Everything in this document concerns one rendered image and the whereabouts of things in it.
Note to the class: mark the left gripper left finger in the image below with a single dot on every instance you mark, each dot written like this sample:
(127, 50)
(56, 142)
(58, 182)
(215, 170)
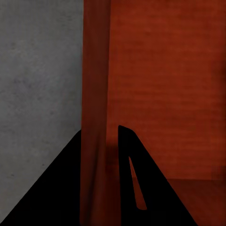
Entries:
(54, 200)

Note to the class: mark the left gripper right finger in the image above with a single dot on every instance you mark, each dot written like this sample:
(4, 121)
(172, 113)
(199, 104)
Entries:
(164, 208)

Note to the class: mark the storage box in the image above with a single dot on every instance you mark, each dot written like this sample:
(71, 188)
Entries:
(157, 67)

